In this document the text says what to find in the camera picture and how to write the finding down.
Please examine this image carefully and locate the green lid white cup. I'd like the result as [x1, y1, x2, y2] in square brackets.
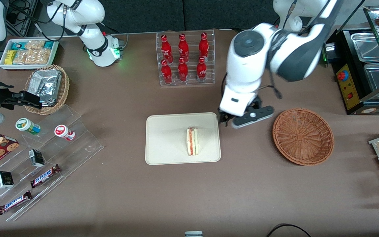
[15, 118, 41, 135]

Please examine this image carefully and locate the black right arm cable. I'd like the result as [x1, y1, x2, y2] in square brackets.
[7, 0, 68, 41]

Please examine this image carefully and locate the cream plastic tray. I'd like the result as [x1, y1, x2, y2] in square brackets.
[145, 112, 222, 165]

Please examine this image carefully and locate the black food warmer machine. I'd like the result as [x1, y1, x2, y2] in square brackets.
[322, 5, 379, 116]

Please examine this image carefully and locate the clear acrylic bottle rack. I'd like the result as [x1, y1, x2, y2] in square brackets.
[156, 30, 215, 87]

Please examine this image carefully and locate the triangle sandwich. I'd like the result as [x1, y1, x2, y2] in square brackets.
[186, 127, 200, 156]

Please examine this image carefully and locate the silver foil pack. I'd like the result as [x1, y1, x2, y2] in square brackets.
[28, 69, 62, 107]

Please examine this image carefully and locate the wicker basket with foil packs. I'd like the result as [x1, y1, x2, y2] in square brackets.
[24, 65, 70, 115]

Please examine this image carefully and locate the yellow snack packet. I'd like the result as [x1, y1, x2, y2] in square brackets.
[5, 50, 17, 65]

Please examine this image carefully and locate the empty brown wicker basket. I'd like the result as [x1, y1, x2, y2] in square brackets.
[272, 108, 335, 166]

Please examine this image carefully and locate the clear bag of crackers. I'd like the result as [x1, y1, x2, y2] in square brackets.
[13, 49, 32, 65]
[25, 40, 45, 50]
[28, 49, 51, 65]

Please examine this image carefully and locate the red cola bottle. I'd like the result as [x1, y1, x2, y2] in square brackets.
[199, 32, 210, 61]
[178, 58, 189, 82]
[161, 35, 173, 64]
[178, 33, 190, 63]
[196, 57, 207, 82]
[161, 59, 173, 84]

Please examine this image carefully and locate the white snack tray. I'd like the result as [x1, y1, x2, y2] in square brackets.
[0, 39, 59, 70]

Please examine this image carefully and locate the clear acrylic stepped display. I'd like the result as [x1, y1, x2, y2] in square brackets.
[0, 105, 104, 222]

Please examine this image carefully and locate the black cable loop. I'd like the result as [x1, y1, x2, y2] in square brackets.
[266, 224, 312, 237]

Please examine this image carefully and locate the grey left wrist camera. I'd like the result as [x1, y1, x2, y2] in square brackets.
[231, 105, 274, 129]

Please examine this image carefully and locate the red lid white cup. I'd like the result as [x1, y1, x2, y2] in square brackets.
[54, 125, 76, 141]

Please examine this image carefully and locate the Snickers chocolate bar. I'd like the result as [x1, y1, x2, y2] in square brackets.
[0, 190, 33, 215]
[30, 164, 61, 189]

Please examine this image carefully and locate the small black carton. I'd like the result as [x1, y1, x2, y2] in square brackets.
[0, 171, 14, 189]
[29, 149, 45, 167]

